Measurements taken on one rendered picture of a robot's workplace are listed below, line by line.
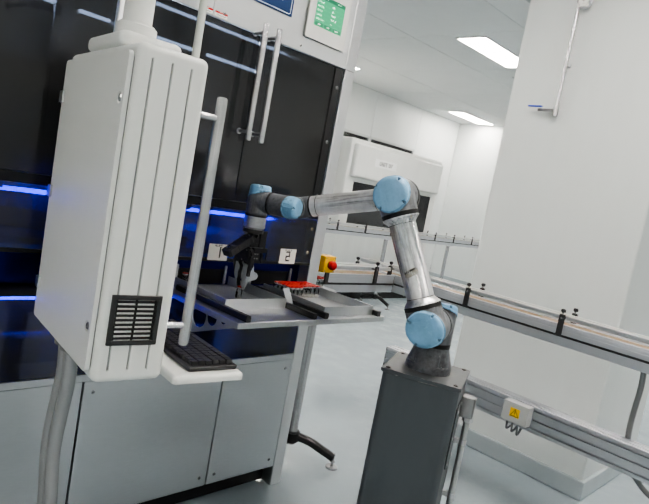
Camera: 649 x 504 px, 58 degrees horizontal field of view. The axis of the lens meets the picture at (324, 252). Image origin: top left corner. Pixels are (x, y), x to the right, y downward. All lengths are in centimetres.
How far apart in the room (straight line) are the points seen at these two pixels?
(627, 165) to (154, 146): 249
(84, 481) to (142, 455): 21
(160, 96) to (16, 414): 109
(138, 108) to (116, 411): 115
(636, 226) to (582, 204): 29
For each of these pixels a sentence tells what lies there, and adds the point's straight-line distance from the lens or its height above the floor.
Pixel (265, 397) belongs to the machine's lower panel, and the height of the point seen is 42.
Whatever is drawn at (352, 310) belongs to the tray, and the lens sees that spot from 216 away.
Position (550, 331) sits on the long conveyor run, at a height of 89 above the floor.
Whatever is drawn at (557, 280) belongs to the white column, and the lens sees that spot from 337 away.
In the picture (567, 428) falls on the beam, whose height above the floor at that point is 51.
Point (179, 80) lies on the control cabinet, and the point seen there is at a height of 149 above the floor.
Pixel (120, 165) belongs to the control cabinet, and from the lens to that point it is 135.
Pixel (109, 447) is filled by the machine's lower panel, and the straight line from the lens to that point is 221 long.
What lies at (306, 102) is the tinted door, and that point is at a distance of 237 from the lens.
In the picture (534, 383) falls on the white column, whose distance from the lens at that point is 346.
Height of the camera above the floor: 132
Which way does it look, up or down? 6 degrees down
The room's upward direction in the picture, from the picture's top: 10 degrees clockwise
